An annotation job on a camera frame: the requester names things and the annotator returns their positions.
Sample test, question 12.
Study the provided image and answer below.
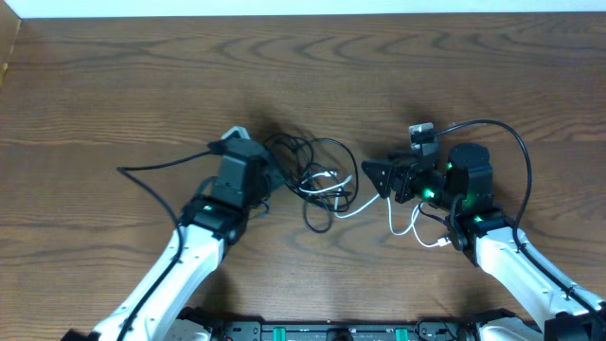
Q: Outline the black usb cable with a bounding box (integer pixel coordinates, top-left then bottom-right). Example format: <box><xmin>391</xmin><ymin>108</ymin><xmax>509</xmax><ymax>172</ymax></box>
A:
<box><xmin>262</xmin><ymin>133</ymin><xmax>360</xmax><ymax>234</ymax></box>

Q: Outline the white usb cable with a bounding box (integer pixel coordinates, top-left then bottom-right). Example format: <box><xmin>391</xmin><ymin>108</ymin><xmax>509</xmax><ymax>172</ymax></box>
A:
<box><xmin>297</xmin><ymin>170</ymin><xmax>454</xmax><ymax>249</ymax></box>

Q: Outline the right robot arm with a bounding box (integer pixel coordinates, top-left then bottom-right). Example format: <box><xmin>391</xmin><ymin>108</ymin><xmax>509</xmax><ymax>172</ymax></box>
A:
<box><xmin>362</xmin><ymin>143</ymin><xmax>605</xmax><ymax>340</ymax></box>

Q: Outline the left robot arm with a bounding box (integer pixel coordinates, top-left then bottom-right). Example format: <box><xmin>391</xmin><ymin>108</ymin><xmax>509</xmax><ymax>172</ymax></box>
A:
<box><xmin>64</xmin><ymin>127</ymin><xmax>285</xmax><ymax>340</ymax></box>

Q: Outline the left camera black cable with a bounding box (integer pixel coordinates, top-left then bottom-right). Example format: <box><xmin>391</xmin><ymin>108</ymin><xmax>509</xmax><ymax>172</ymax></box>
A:
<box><xmin>116</xmin><ymin>140</ymin><xmax>226</xmax><ymax>341</ymax></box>

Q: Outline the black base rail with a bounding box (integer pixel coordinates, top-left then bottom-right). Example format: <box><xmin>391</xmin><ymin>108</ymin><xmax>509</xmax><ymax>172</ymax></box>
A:
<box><xmin>165</xmin><ymin>307</ymin><xmax>545</xmax><ymax>341</ymax></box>

